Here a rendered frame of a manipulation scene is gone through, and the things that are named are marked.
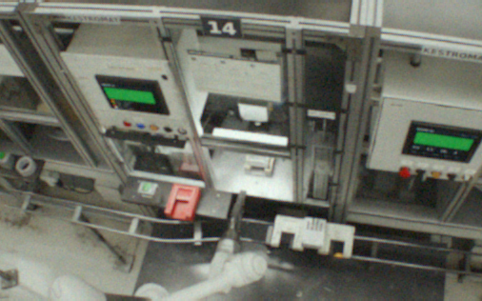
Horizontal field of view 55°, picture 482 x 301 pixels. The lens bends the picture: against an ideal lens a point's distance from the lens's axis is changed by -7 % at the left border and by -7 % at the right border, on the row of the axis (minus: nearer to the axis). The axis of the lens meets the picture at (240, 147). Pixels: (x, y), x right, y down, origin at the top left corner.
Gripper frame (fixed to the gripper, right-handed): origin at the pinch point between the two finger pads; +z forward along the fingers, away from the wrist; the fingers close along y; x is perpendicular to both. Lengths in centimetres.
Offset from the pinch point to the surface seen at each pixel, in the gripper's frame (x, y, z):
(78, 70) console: 58, 59, 12
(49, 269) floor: 141, -116, -27
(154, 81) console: 28, 57, 12
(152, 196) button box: 43.8, -15.2, -0.4
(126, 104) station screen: 42, 44, 10
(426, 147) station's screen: -67, 42, 10
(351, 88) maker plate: -38, 64, 13
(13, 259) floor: 171, -116, -27
